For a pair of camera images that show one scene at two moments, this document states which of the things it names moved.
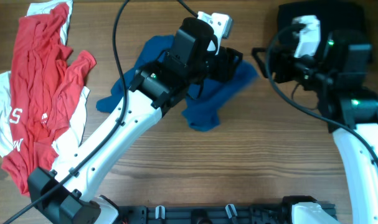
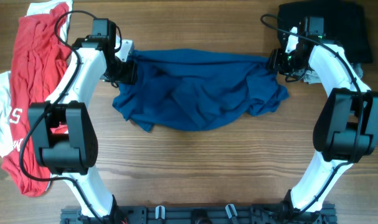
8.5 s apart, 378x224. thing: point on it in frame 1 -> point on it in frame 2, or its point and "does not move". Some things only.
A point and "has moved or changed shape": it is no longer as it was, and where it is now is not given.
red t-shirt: x=45 y=85 does not move
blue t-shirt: x=210 y=99 has moved or changed shape
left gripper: x=227 y=64 -> x=130 y=72
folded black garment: x=352 y=18 does not move
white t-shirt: x=0 y=85 does not move
